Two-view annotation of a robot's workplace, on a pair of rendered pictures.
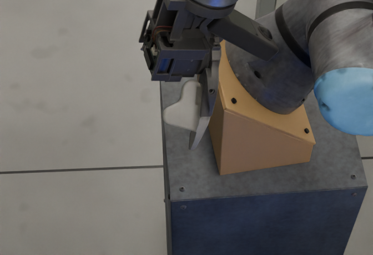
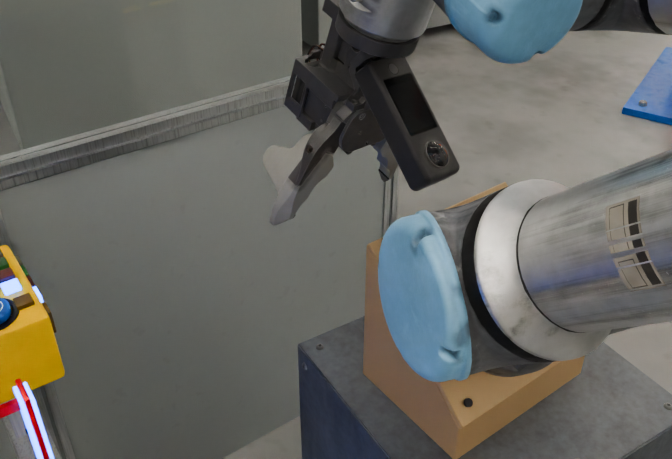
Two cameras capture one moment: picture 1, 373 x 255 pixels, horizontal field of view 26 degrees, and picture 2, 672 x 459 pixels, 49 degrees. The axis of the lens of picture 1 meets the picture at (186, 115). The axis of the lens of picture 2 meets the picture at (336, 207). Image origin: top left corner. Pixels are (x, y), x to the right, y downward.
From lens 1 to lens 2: 0.80 m
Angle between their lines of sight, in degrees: 48
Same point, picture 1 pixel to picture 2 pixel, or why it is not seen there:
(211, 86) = (311, 143)
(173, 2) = (328, 1)
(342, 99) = (387, 249)
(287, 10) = not seen: hidden behind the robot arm
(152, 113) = not seen: outside the picture
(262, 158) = (403, 388)
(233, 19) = (392, 87)
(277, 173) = (408, 431)
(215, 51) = (347, 108)
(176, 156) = (360, 326)
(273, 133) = not seen: hidden behind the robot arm
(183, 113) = (283, 164)
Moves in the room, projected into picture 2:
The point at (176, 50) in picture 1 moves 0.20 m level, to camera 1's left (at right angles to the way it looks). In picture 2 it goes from (307, 70) to (229, 5)
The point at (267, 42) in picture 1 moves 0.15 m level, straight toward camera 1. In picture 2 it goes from (416, 153) to (236, 183)
